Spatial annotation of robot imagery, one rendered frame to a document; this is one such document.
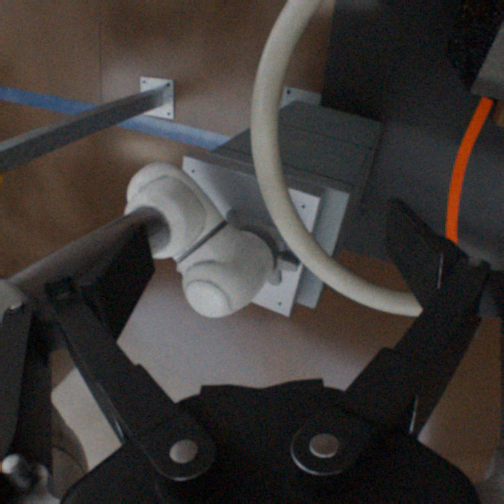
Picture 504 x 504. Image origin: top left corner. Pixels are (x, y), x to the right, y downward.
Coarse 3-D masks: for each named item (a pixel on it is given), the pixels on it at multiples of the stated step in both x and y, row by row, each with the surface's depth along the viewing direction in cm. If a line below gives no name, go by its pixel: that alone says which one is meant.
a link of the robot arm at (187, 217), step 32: (128, 192) 87; (160, 192) 80; (192, 192) 87; (128, 224) 70; (160, 224) 77; (192, 224) 83; (224, 224) 91; (64, 256) 55; (96, 256) 59; (160, 256) 84; (0, 288) 43; (32, 288) 48; (0, 320) 40
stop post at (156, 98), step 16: (144, 80) 191; (160, 80) 188; (128, 96) 178; (144, 96) 179; (160, 96) 190; (80, 112) 153; (96, 112) 154; (112, 112) 161; (128, 112) 171; (144, 112) 182; (160, 112) 197; (48, 128) 135; (64, 128) 139; (80, 128) 147; (96, 128) 155; (0, 144) 121; (16, 144) 121; (32, 144) 127; (48, 144) 134; (64, 144) 142; (0, 160) 117; (16, 160) 123; (32, 160) 130; (0, 176) 117
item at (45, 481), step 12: (12, 456) 8; (12, 468) 7; (24, 468) 8; (36, 468) 8; (12, 480) 7; (24, 480) 8; (36, 480) 8; (48, 480) 8; (12, 492) 8; (24, 492) 8; (36, 492) 8; (48, 492) 8; (60, 492) 8
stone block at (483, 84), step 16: (464, 0) 71; (480, 0) 67; (496, 0) 63; (448, 16) 108; (464, 16) 74; (480, 16) 69; (496, 16) 65; (448, 32) 91; (464, 32) 77; (480, 32) 72; (496, 32) 68; (448, 48) 87; (464, 48) 81; (480, 48) 75; (496, 48) 71; (464, 64) 84; (480, 64) 78; (496, 64) 76; (464, 80) 87; (480, 80) 82; (496, 80) 80; (496, 96) 85
